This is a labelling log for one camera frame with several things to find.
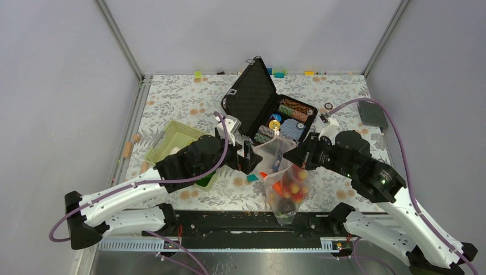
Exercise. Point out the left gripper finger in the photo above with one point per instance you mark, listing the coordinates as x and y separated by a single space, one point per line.
243 162
255 158

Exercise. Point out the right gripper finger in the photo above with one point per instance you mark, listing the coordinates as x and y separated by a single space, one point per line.
297 157
310 142

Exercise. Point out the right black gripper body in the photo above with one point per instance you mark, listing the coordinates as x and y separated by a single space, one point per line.
324 154

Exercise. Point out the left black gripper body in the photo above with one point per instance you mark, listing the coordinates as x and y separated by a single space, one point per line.
231 156

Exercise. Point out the clear zip top bag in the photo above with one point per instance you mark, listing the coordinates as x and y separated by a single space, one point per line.
276 166

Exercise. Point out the red strawberry bunch toy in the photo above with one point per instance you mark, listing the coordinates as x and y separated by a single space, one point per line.
296 182

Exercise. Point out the orange toy carrot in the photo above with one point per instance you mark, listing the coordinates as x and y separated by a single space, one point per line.
280 189

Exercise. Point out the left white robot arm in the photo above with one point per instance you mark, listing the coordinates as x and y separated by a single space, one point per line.
91 217

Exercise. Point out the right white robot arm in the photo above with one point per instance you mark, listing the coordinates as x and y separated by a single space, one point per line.
423 246

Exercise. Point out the teal small block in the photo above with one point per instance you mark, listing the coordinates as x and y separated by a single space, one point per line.
252 178

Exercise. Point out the blue playing cards deck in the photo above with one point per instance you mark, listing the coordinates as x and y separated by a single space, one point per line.
292 129

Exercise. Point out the green plastic basket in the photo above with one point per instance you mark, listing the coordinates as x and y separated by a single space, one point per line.
172 139

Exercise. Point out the yellow big blind button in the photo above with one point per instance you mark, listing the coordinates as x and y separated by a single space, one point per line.
274 125

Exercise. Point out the dark grey lego baseplate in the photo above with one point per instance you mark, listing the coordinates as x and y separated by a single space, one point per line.
372 114

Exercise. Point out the black poker chip case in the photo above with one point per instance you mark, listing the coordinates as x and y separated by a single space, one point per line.
254 101

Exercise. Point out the wooden block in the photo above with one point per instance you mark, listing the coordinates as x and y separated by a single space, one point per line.
127 149

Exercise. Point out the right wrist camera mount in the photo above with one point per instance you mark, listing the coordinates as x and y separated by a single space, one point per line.
330 128

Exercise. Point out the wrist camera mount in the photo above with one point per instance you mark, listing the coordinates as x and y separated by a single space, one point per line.
330 128
232 127

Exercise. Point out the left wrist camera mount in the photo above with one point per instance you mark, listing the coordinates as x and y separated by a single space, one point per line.
232 127

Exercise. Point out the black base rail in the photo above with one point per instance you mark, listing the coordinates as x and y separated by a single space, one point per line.
250 230

